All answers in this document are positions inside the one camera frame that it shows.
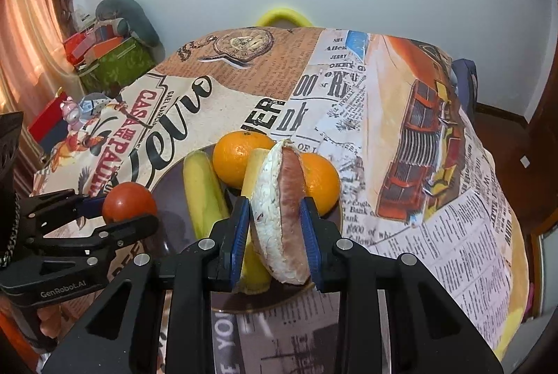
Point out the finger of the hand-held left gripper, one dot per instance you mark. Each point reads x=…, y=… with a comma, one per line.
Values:
x=56, y=204
x=113, y=232

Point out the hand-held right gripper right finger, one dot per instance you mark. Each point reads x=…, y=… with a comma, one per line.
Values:
x=307, y=234

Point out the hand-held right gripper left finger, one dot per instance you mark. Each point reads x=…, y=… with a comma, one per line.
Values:
x=239, y=234

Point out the red tomato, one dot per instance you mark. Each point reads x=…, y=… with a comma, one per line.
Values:
x=128, y=201

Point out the round bread bun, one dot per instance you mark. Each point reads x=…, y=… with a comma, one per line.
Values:
x=272, y=217

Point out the large orange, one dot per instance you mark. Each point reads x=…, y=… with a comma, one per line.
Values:
x=325, y=182
x=233, y=158

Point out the dark purple plate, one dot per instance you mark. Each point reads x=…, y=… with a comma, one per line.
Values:
x=174, y=230

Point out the person's left hand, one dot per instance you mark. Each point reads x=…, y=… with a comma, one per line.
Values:
x=50, y=319

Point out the red and blue box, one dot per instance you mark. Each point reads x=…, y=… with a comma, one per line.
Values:
x=46, y=125

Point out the pink toy figurine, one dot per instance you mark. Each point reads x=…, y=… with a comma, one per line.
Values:
x=71, y=112

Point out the blue and white toy figurine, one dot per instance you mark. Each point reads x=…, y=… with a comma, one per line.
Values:
x=93, y=103

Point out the green patterned box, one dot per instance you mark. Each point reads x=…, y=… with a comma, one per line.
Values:
x=120, y=66

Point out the orange box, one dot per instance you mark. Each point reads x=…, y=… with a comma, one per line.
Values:
x=107, y=44

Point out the orange sheer curtain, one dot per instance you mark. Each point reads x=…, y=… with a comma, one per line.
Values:
x=30, y=29

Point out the printed newspaper-pattern tablecloth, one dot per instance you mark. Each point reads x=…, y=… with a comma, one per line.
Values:
x=392, y=73

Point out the yellow under cloth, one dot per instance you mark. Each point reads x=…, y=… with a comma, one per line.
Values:
x=512, y=321

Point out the small white floor socket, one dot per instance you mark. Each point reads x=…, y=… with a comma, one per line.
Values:
x=525, y=161

